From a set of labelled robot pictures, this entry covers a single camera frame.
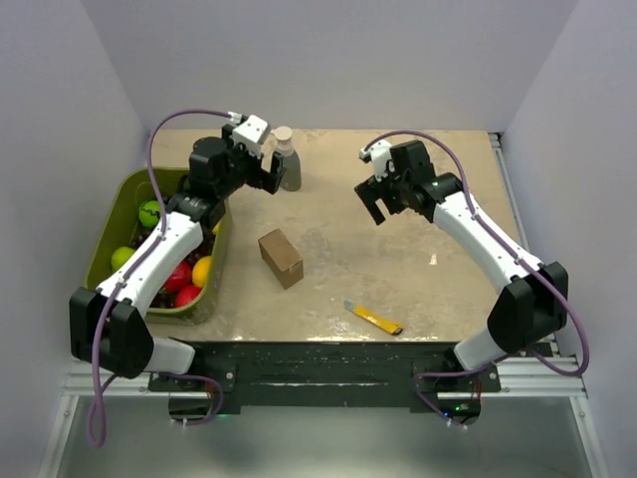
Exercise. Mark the green tennis ball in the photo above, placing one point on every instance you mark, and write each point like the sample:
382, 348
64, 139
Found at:
149, 214

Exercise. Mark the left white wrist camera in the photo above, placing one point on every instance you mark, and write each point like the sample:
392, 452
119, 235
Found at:
251, 131

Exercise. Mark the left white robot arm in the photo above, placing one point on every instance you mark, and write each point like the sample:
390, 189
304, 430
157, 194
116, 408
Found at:
108, 328

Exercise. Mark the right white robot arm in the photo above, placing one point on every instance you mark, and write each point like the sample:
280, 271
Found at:
529, 305

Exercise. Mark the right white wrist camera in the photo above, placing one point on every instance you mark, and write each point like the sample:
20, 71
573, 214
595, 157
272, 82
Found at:
379, 155

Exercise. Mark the red dragon fruit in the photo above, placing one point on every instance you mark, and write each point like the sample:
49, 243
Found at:
186, 296

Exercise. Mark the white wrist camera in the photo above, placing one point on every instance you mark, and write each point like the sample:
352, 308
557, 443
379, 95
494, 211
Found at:
251, 131
379, 155

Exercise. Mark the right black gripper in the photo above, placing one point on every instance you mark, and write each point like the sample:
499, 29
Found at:
368, 192

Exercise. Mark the yellow utility knife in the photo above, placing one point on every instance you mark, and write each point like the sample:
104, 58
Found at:
392, 328

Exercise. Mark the grey pump bottle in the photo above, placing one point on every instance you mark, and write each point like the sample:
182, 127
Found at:
292, 176

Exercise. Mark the olive green plastic bin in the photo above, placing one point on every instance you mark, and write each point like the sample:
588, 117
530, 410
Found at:
122, 227

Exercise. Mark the dark purple grape bunch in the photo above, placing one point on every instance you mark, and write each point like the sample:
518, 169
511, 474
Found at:
205, 248

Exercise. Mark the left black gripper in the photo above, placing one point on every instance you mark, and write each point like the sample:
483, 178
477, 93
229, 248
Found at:
262, 179

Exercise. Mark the brown cardboard express box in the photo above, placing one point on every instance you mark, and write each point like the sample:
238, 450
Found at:
283, 259

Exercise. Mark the red apple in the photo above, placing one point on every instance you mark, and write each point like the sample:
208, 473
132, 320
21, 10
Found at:
178, 279

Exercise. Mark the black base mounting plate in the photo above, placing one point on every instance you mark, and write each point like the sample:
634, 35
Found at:
411, 375

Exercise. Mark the yellow lemon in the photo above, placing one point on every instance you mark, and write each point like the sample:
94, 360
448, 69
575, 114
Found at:
200, 271

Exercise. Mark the green pear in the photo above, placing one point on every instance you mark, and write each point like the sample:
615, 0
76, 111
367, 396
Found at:
120, 256

